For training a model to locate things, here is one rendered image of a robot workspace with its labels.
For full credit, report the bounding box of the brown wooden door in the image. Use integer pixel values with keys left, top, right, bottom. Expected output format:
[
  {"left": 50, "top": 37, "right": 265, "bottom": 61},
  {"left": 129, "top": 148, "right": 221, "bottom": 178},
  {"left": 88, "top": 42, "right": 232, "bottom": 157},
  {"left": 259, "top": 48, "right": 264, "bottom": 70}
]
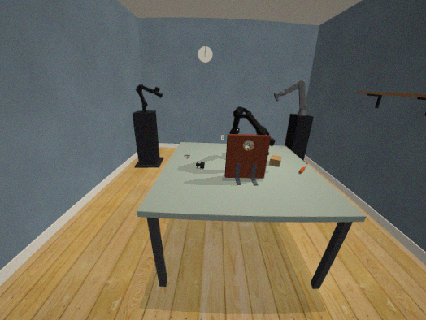
[{"left": 225, "top": 134, "right": 271, "bottom": 179}]

